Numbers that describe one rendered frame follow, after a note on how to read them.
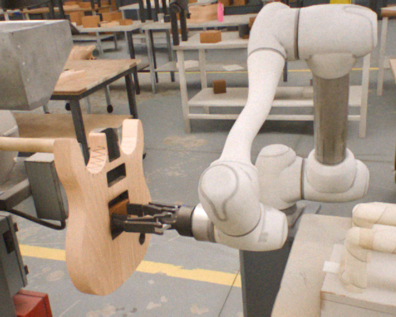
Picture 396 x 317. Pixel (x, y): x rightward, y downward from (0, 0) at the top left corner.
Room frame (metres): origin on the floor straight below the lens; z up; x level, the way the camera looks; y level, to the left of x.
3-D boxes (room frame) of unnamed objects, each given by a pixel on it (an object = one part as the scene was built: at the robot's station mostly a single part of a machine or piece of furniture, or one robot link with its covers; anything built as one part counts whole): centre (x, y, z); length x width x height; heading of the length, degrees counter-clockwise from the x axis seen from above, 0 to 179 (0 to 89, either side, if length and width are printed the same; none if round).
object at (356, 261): (0.65, -0.24, 1.15); 0.03 x 0.03 x 0.09
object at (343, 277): (0.69, -0.24, 1.12); 0.11 x 0.03 x 0.03; 155
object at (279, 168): (1.62, -0.29, 0.87); 0.18 x 0.16 x 0.22; 72
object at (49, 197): (1.40, 0.51, 0.99); 0.24 x 0.21 x 0.26; 68
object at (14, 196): (1.34, 0.53, 1.02); 0.19 x 0.04 x 0.04; 158
